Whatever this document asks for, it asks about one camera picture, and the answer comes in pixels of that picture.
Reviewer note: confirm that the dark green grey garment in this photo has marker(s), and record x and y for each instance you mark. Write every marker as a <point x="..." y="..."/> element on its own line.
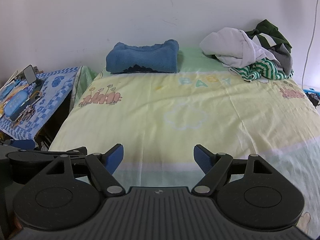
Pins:
<point x="271" y="30"/>

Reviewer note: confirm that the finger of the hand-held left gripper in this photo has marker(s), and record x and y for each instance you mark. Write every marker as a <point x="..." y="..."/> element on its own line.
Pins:
<point x="22" y="144"/>
<point x="72" y="151"/>

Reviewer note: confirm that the small standing mirror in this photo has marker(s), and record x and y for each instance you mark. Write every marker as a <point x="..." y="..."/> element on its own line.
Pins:
<point x="28" y="73"/>

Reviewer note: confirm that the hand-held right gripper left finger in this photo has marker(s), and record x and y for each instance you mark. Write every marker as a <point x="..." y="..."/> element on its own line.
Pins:
<point x="116" y="158"/>

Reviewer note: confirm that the printed pastel bed sheet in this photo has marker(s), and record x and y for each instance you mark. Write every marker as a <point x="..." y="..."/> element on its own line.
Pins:
<point x="175" y="120"/>

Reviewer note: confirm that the blue checkered towel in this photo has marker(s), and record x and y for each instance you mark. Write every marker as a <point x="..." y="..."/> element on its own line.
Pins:
<point x="55" y="90"/>

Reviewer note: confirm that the blue tray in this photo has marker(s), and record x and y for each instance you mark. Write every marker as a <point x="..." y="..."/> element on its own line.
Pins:
<point x="311" y="90"/>

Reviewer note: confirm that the bunch of keys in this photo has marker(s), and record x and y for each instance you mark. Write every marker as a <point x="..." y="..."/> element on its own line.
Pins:
<point x="23" y="116"/>

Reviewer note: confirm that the blue zip case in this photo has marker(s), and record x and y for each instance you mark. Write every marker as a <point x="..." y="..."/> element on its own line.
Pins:
<point x="15" y="103"/>

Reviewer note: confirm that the green white striped garment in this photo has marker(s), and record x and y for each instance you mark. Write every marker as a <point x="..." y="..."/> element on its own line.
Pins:
<point x="262" y="71"/>

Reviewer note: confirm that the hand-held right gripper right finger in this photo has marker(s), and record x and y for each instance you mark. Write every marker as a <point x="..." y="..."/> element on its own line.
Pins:
<point x="202" y="158"/>

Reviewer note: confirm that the light blue slim pouch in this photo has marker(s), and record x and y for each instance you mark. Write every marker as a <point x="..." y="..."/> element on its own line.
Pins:
<point x="7" y="91"/>

